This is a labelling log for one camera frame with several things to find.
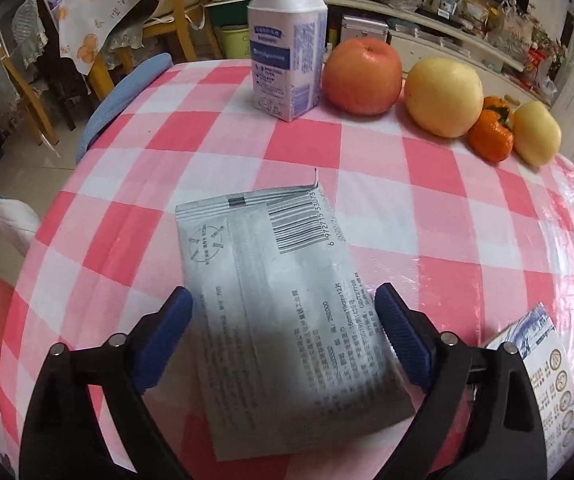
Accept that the grey plastic packet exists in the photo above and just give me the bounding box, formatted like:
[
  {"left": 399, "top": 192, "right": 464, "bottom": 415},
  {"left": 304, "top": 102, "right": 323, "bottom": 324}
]
[{"left": 174, "top": 184, "right": 416, "bottom": 462}]

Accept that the silver metal case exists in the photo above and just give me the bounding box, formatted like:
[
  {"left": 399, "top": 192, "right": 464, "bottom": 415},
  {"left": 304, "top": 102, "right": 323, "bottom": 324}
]
[{"left": 341, "top": 14, "right": 390, "bottom": 45}]

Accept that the pink checked tablecloth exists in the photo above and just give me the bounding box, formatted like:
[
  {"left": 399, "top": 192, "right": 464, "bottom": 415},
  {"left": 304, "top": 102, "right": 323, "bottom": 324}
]
[{"left": 0, "top": 57, "right": 574, "bottom": 480}]

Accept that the tangerine with leaf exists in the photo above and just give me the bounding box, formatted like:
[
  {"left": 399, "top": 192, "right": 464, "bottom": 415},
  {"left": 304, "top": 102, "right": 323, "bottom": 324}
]
[{"left": 482, "top": 96, "right": 512, "bottom": 121}]

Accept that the wooden chair with cream bag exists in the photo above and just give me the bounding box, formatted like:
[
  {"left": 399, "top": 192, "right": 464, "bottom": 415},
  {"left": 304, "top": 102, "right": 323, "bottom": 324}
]
[{"left": 132, "top": 0, "right": 223, "bottom": 61}]

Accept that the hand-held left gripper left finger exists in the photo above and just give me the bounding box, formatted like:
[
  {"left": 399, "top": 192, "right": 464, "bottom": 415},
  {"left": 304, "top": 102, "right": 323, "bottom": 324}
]
[{"left": 18, "top": 286, "right": 194, "bottom": 480}]

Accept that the green waste bin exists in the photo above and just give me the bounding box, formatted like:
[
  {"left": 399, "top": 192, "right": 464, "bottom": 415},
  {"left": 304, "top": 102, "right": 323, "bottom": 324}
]
[{"left": 217, "top": 24, "right": 253, "bottom": 59}]

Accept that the wooden dining table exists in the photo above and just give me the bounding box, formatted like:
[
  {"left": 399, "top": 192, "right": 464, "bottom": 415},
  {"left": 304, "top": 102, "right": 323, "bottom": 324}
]
[{"left": 90, "top": 52, "right": 133, "bottom": 103}]

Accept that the wooden chair with lace cover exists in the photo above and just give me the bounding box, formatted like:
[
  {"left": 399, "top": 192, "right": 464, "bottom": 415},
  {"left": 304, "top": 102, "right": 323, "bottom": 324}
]
[{"left": 0, "top": 0, "right": 60, "bottom": 146}]

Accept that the orange print tablecloth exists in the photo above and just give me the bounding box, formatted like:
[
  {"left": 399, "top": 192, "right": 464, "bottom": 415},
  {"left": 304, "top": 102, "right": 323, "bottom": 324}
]
[{"left": 57, "top": 0, "right": 133, "bottom": 76}]

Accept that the white milk bottle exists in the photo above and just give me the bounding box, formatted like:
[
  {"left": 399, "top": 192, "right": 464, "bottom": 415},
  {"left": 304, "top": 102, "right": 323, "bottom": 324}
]
[{"left": 247, "top": 0, "right": 329, "bottom": 123}]

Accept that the blue cushion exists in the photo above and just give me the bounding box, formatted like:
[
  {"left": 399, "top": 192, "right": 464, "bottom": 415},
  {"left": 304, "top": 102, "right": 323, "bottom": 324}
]
[{"left": 76, "top": 52, "right": 174, "bottom": 163}]

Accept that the red apple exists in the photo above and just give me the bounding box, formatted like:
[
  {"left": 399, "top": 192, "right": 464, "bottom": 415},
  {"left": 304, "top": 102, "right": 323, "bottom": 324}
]
[{"left": 322, "top": 37, "right": 403, "bottom": 117}]

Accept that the flat white printed carton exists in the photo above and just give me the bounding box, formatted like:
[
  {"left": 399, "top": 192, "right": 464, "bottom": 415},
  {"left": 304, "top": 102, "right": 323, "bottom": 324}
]
[{"left": 484, "top": 302, "right": 574, "bottom": 480}]

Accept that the flower print paper bag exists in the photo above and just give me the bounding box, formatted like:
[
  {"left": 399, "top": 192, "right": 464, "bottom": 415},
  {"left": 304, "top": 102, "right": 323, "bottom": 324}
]
[{"left": 487, "top": 0, "right": 530, "bottom": 51}]

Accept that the white low cabinet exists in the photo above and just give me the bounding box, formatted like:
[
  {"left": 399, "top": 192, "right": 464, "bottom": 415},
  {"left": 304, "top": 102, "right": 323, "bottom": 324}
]
[{"left": 202, "top": 0, "right": 558, "bottom": 106}]

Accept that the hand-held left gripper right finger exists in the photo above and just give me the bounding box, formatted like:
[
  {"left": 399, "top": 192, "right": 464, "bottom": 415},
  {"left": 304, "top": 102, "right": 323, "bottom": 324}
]
[{"left": 374, "top": 282, "right": 548, "bottom": 480}]

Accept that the large yellow pear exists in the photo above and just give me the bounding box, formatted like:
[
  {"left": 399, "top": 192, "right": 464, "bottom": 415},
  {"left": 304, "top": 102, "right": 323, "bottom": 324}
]
[{"left": 404, "top": 57, "right": 484, "bottom": 138}]

